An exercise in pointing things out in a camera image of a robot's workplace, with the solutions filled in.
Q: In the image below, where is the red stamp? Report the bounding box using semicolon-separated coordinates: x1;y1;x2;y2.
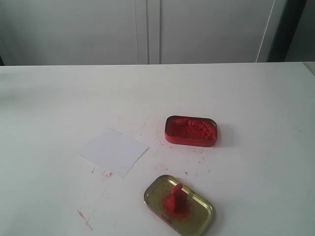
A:
164;183;188;214

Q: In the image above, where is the red ink paste tin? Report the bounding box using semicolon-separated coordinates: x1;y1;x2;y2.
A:
164;116;218;147

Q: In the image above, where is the white paper sheet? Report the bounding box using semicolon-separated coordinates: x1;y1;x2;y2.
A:
78;128;149;178

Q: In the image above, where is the gold tin lid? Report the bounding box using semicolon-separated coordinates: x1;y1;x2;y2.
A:
144;175;215;236

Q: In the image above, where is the white cabinet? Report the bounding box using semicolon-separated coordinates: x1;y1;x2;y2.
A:
0;0;275;65

